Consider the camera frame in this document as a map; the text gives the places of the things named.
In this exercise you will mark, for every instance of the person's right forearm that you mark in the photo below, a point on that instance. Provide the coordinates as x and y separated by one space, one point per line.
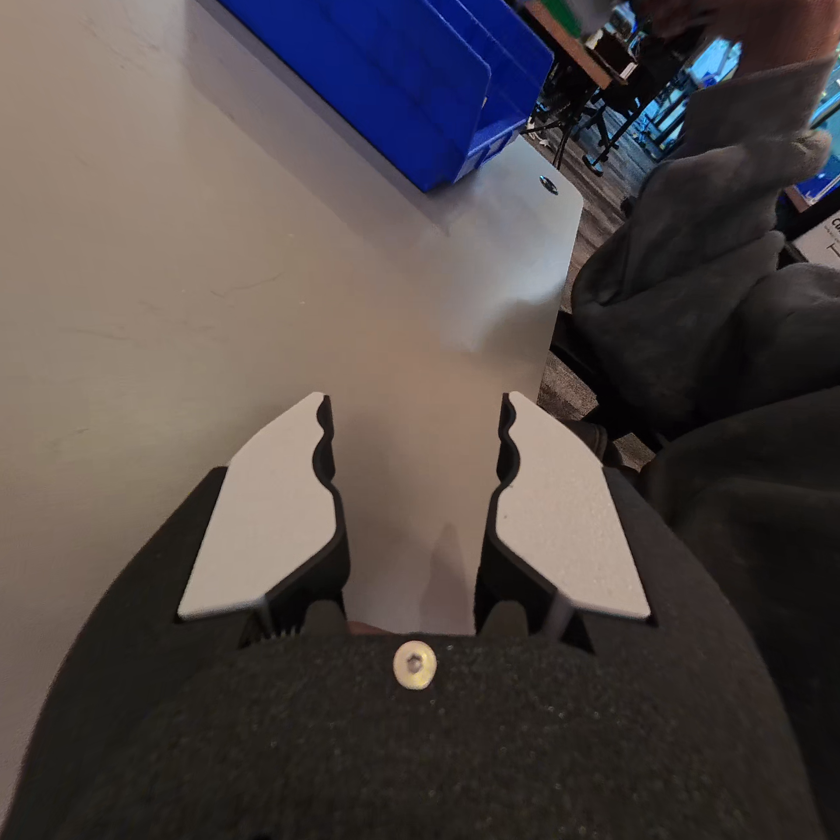
709 229

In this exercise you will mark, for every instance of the person's right hand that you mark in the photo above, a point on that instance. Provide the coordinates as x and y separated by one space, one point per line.
774 26

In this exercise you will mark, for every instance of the blue plastic bin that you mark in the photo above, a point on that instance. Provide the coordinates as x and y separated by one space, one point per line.
394 79

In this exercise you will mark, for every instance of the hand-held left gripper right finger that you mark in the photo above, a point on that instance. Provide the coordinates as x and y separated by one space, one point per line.
571 525

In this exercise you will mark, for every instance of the grey desk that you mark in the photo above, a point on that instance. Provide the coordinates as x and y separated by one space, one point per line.
197 262

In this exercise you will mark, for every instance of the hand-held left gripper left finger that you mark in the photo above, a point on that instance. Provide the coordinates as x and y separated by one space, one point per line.
262 525

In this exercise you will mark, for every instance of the silver desk grommet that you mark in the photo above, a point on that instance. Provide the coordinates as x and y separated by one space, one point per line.
548 184

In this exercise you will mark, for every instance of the dark wooden table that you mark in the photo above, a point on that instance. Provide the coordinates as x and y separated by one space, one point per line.
590 59

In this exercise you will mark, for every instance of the green board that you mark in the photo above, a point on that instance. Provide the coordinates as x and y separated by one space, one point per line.
563 16

